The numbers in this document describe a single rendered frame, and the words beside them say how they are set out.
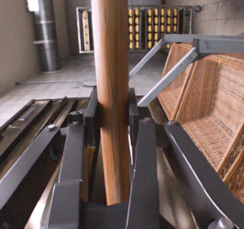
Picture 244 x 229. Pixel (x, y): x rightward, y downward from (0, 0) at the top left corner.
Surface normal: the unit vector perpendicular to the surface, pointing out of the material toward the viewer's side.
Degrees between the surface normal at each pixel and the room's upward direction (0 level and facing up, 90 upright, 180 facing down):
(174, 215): 70
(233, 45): 90
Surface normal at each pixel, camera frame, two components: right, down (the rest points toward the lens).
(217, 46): 0.02, 0.39
